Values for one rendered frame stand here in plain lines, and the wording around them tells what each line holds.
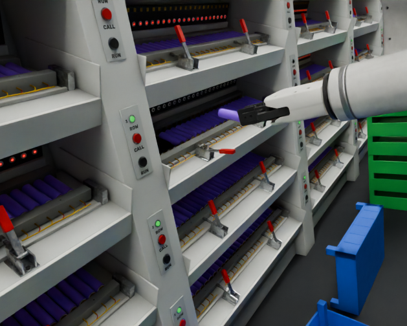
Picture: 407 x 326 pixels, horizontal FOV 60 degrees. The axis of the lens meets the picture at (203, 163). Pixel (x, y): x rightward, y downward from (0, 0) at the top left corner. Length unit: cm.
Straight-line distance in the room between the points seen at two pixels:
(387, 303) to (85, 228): 90
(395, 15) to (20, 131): 56
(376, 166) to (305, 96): 108
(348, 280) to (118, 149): 75
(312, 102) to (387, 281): 82
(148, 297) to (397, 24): 63
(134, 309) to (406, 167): 122
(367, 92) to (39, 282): 52
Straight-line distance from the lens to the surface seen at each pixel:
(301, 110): 58
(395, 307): 119
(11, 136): 50
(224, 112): 69
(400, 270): 133
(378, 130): 157
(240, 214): 95
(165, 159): 73
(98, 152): 62
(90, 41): 57
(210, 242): 85
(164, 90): 68
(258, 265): 109
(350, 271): 107
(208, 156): 78
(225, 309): 97
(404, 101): 55
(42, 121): 52
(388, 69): 55
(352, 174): 195
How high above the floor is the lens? 78
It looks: 18 degrees down
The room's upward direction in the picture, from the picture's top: 11 degrees counter-clockwise
